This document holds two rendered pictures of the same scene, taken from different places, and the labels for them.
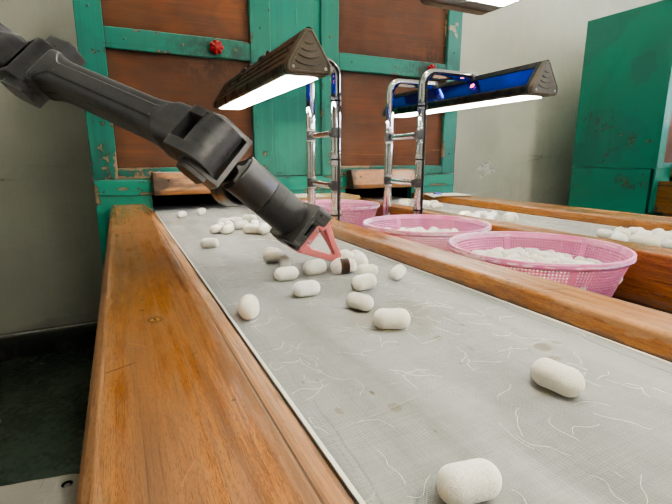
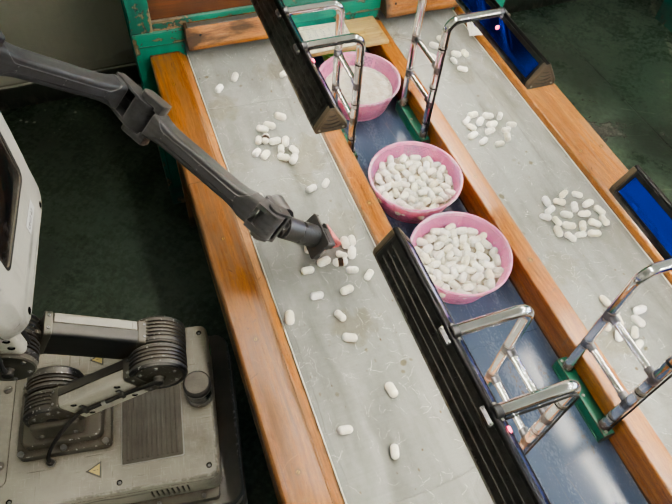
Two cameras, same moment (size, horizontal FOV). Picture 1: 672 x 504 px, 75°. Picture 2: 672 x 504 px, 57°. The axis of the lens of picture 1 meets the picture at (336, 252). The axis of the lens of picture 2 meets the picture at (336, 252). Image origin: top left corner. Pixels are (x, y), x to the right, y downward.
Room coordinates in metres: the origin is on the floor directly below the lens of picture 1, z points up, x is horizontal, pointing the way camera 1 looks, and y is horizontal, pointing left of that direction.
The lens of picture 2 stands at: (-0.29, -0.03, 2.03)
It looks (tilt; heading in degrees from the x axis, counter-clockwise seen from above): 54 degrees down; 2
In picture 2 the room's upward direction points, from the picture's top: 5 degrees clockwise
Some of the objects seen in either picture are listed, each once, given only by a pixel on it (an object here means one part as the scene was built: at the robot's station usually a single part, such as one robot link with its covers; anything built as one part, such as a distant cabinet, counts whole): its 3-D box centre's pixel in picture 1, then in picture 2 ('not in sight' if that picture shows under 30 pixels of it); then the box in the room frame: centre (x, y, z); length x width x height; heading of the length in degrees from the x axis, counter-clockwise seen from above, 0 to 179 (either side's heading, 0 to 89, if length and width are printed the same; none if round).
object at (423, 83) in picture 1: (427, 159); (447, 66); (1.26, -0.26, 0.90); 0.20 x 0.19 x 0.45; 26
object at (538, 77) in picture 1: (452, 94); (485, 6); (1.30, -0.32, 1.08); 0.62 x 0.08 x 0.07; 26
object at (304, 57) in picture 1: (256, 79); (290, 39); (1.05, 0.18, 1.08); 0.62 x 0.08 x 0.07; 26
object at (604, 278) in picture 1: (532, 274); (457, 262); (0.68, -0.31, 0.72); 0.27 x 0.27 x 0.10
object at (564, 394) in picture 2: not in sight; (482, 406); (0.21, -0.32, 0.90); 0.20 x 0.19 x 0.45; 26
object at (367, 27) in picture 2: (307, 197); (335, 37); (1.52, 0.10, 0.77); 0.33 x 0.15 x 0.01; 116
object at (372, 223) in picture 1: (424, 243); (413, 185); (0.93, -0.19, 0.72); 0.27 x 0.27 x 0.10
